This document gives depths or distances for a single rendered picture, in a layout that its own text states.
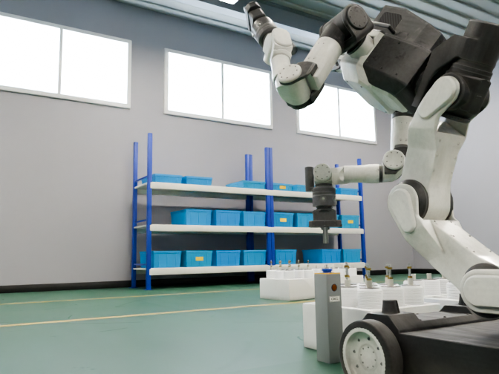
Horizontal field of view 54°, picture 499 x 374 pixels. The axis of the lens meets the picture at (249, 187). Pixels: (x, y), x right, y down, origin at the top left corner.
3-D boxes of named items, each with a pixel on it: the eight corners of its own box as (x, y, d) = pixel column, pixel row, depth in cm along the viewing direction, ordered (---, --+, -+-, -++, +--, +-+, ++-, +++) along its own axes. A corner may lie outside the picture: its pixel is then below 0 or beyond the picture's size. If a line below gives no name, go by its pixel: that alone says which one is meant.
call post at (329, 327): (344, 361, 175) (341, 273, 179) (330, 363, 171) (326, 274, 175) (331, 358, 180) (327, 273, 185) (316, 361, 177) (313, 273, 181)
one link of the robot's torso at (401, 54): (488, 67, 163) (411, 47, 191) (444, 0, 142) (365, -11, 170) (434, 139, 165) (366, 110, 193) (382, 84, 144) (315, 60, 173)
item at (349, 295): (336, 332, 198) (335, 286, 200) (361, 332, 196) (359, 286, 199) (337, 335, 188) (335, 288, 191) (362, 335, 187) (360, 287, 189)
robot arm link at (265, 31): (251, 49, 178) (265, 67, 172) (259, 22, 170) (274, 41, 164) (278, 47, 183) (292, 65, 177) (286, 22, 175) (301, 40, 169)
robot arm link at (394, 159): (411, 182, 184) (413, 128, 191) (416, 170, 172) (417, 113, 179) (380, 180, 187) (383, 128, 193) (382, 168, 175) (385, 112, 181)
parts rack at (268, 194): (369, 278, 773) (362, 158, 800) (145, 290, 581) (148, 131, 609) (341, 277, 827) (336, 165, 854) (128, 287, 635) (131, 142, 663)
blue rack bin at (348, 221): (321, 229, 804) (321, 217, 807) (338, 230, 823) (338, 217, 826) (341, 228, 761) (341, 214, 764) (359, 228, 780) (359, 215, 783)
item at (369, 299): (353, 336, 185) (351, 288, 187) (374, 335, 189) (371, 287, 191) (369, 340, 176) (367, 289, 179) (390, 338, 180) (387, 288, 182)
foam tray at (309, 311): (443, 349, 192) (439, 303, 194) (373, 363, 171) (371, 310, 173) (369, 337, 224) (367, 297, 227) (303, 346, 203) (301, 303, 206)
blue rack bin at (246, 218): (226, 228, 712) (225, 214, 715) (247, 228, 732) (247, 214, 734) (243, 225, 670) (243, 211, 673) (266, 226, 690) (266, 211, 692)
